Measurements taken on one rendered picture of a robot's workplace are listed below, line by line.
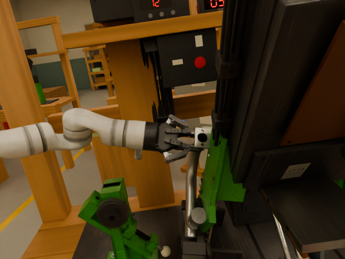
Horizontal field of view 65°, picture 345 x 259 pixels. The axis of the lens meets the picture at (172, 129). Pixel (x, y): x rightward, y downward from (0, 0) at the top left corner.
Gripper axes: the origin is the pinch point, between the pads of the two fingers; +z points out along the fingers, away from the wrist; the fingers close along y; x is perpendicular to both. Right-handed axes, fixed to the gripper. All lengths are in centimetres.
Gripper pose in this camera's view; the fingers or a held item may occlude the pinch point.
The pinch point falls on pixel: (197, 141)
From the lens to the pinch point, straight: 71.9
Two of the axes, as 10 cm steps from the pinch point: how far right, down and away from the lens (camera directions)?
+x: -1.3, 4.2, 9.0
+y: 0.6, -9.0, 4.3
